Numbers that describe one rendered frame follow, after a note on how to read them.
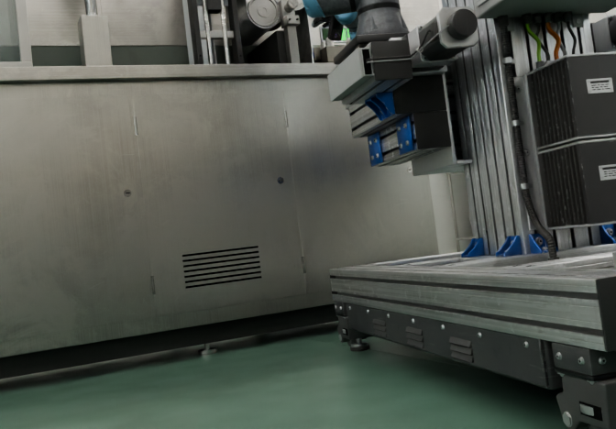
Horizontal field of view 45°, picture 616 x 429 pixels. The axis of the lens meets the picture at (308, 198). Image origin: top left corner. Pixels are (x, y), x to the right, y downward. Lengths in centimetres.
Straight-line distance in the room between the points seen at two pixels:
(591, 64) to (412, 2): 198
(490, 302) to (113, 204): 133
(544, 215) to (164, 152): 115
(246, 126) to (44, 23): 95
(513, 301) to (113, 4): 222
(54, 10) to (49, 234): 105
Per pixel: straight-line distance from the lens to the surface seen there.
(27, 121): 228
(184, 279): 230
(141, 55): 300
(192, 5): 261
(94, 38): 270
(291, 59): 277
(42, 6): 300
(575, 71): 164
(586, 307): 101
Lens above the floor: 32
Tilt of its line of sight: 3 degrees up
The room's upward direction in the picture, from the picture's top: 7 degrees counter-clockwise
